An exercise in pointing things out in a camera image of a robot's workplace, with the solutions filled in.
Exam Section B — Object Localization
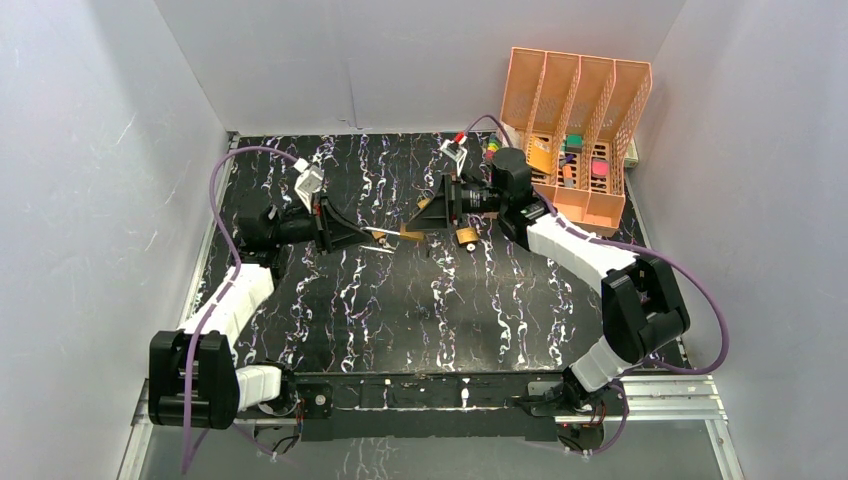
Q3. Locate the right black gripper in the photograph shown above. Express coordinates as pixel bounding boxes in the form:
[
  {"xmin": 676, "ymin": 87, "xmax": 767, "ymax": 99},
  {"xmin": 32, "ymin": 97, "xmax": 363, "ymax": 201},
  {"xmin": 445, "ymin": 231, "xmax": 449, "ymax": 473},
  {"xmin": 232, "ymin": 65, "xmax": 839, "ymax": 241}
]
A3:
[{"xmin": 404, "ymin": 172, "xmax": 507, "ymax": 232}]

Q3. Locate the large brass padlock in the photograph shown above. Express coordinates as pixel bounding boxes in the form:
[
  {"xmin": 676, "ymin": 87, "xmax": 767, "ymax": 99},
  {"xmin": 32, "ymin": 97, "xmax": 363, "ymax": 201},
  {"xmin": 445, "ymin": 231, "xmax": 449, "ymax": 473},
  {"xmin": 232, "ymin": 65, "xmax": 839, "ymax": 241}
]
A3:
[{"xmin": 363, "ymin": 224, "xmax": 425, "ymax": 242}]

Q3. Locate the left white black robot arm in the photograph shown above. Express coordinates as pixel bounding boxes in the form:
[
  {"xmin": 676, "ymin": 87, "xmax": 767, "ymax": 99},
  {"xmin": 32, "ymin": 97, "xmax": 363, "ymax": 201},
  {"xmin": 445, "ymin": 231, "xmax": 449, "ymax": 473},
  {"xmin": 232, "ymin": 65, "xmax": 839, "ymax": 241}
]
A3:
[{"xmin": 148, "ymin": 195, "xmax": 374, "ymax": 429}]

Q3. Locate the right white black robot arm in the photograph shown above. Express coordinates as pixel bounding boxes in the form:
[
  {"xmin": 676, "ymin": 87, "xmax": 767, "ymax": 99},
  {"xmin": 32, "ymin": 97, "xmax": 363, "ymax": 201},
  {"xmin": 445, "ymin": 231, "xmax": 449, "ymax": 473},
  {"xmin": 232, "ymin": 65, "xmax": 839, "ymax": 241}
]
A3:
[{"xmin": 407, "ymin": 147, "xmax": 691, "ymax": 416}]

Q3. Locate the coloured marker set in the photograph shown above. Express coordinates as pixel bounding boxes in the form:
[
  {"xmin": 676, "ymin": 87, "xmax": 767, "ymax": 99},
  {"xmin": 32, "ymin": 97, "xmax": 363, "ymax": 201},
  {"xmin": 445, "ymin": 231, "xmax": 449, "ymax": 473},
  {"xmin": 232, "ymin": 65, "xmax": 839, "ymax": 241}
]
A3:
[{"xmin": 484, "ymin": 133, "xmax": 503, "ymax": 163}]

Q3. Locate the green object in organizer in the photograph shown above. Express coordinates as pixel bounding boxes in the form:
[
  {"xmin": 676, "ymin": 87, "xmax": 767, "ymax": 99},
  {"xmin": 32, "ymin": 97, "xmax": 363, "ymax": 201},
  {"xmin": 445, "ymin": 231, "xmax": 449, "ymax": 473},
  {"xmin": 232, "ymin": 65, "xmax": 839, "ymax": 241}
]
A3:
[{"xmin": 564, "ymin": 134, "xmax": 583, "ymax": 154}]

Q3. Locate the pink object in organizer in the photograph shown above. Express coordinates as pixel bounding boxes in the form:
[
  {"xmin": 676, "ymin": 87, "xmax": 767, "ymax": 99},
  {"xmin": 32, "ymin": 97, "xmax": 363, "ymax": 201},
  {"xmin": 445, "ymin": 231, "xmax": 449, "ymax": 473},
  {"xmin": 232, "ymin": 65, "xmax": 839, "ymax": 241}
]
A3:
[{"xmin": 590, "ymin": 157, "xmax": 610, "ymax": 182}]

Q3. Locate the orange plastic file organizer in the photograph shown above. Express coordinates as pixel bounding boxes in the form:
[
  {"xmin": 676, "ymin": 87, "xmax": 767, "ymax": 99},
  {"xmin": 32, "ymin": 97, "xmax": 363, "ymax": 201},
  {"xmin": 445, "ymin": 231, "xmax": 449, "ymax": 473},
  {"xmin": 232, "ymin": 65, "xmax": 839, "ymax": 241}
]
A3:
[{"xmin": 500, "ymin": 47, "xmax": 653, "ymax": 236}]

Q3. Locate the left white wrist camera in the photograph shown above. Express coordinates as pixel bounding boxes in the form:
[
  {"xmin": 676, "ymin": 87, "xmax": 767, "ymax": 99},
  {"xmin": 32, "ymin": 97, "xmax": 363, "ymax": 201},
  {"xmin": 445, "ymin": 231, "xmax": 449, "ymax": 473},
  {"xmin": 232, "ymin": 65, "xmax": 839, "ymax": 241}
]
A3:
[{"xmin": 294, "ymin": 158, "xmax": 324, "ymax": 213}]

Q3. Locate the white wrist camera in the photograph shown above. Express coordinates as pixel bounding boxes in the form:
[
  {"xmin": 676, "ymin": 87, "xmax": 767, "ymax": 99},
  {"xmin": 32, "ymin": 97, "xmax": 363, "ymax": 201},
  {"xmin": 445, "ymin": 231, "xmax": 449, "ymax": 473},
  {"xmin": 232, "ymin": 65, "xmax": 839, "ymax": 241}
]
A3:
[
  {"xmin": 294, "ymin": 158, "xmax": 324, "ymax": 213},
  {"xmin": 440, "ymin": 131, "xmax": 468, "ymax": 177}
]

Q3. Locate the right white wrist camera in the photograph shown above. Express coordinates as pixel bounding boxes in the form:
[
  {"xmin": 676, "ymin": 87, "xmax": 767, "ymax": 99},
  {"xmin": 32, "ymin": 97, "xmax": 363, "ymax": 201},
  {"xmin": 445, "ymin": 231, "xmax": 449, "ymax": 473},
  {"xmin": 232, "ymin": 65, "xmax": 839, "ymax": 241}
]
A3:
[{"xmin": 440, "ymin": 131, "xmax": 468, "ymax": 177}]

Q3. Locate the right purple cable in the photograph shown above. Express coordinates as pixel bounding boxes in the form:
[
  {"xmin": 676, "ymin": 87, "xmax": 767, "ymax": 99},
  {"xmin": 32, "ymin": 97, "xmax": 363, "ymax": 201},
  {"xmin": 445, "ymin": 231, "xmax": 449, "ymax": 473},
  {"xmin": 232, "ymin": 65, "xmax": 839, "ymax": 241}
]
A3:
[{"xmin": 463, "ymin": 114, "xmax": 730, "ymax": 378}]

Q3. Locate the purple cable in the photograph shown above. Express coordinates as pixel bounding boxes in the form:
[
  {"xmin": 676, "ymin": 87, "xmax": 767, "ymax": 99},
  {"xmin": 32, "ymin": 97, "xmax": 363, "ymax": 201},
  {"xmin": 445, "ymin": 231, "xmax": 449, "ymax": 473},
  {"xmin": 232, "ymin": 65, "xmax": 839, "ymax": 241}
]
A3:
[
  {"xmin": 180, "ymin": 145, "xmax": 310, "ymax": 477},
  {"xmin": 463, "ymin": 114, "xmax": 730, "ymax": 378}
]

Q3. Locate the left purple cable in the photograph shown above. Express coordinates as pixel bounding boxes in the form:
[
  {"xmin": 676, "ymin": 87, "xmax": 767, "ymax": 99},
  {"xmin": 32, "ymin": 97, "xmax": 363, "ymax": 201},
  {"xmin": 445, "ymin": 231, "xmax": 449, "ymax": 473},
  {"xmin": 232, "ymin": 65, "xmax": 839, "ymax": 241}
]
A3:
[{"xmin": 180, "ymin": 145, "xmax": 310, "ymax": 477}]

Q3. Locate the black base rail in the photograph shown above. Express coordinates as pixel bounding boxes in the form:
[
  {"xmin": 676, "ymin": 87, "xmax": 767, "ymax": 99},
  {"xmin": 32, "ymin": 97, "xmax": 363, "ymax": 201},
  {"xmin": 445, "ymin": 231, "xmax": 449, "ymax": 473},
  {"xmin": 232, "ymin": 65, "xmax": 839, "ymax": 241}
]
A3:
[{"xmin": 132, "ymin": 370, "xmax": 723, "ymax": 458}]

